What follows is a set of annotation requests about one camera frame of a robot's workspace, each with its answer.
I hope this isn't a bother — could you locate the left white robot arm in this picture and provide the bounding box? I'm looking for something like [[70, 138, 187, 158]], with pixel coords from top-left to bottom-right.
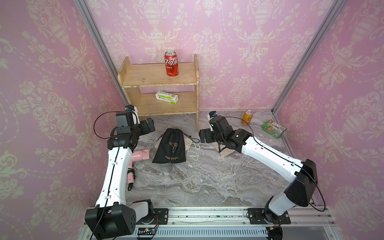
[[85, 105, 158, 240]]

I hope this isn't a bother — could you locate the red cola can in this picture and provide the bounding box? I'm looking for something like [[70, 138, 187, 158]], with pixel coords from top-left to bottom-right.
[[165, 50, 179, 77]]

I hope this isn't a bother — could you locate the beige pouch under black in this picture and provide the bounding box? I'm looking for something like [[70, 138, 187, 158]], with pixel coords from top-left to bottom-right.
[[213, 142, 235, 162]]

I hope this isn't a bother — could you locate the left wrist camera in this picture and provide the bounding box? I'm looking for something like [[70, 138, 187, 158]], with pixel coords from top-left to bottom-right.
[[125, 105, 140, 125]]

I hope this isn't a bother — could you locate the black drawstring pouch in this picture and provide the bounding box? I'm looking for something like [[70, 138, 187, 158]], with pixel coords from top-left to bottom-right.
[[152, 128, 201, 165]]

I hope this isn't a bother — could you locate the pink hair dryer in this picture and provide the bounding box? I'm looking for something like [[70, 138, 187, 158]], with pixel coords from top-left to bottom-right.
[[127, 149, 151, 192]]

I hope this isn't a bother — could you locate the aluminium front rail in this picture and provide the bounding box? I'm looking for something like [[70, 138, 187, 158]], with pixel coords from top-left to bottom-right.
[[77, 205, 343, 240]]

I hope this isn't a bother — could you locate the green snack packet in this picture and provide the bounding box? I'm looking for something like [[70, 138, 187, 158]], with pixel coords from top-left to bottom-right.
[[262, 120, 287, 139]]

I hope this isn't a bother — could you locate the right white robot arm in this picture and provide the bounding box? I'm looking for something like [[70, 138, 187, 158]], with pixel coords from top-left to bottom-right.
[[199, 111, 318, 224]]

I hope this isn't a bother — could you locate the orange drink can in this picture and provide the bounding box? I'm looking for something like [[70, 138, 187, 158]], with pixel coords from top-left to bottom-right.
[[242, 110, 254, 126]]

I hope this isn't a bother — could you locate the wooden two-tier shelf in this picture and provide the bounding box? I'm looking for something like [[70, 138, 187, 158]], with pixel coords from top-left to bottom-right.
[[118, 54, 200, 131]]

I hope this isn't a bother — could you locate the white green small box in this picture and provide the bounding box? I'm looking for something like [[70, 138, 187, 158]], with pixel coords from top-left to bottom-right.
[[155, 91, 179, 105]]

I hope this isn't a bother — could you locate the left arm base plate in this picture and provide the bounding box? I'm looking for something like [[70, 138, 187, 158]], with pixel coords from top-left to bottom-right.
[[137, 208, 169, 225]]

